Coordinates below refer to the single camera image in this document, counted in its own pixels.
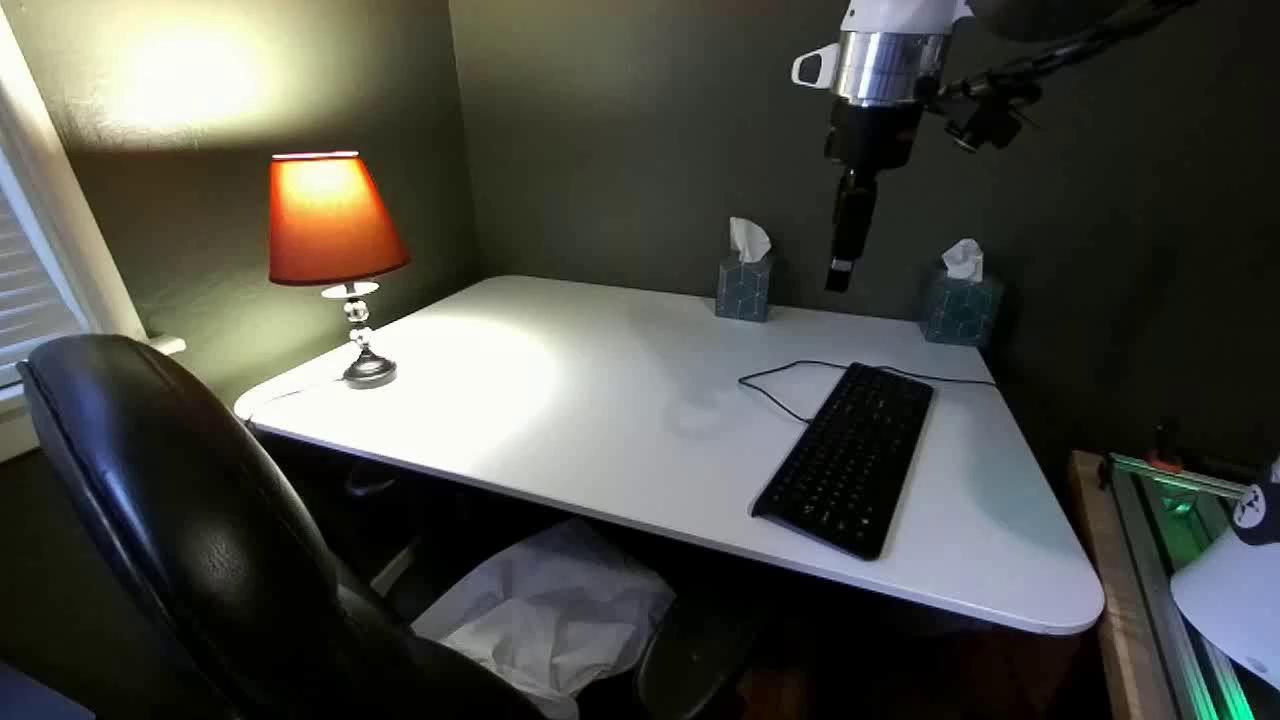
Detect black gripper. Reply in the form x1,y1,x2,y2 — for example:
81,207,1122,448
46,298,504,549
825,104,924,294

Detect black computer keyboard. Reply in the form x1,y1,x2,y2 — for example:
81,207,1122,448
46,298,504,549
752,363,931,560

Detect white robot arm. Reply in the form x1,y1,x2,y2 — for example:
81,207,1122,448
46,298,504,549
793,0,1195,294

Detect left teal tissue box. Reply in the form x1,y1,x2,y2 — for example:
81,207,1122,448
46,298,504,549
715,215,770,320

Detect teal tissue box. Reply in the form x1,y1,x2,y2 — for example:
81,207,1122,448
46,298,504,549
715,215,770,320
919,238,1002,350

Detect right teal tissue box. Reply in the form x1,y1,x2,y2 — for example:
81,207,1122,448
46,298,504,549
919,238,1002,350

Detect white plastic bag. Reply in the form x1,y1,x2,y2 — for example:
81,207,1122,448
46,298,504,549
411,519,676,720

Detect white cap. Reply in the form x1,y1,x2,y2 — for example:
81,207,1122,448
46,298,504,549
1166,458,1280,696

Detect wooden side shelf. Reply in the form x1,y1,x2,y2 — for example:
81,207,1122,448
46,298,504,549
1063,448,1280,720

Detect orange shade table lamp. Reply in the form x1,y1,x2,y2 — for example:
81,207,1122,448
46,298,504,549
267,151,406,389

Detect black leather office chair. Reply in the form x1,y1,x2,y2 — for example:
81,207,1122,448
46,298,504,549
20,337,539,720

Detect white window blinds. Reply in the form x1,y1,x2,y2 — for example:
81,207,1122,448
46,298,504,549
0,156,85,389

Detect black keyboard cable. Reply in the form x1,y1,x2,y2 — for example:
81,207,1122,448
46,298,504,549
737,353,998,427

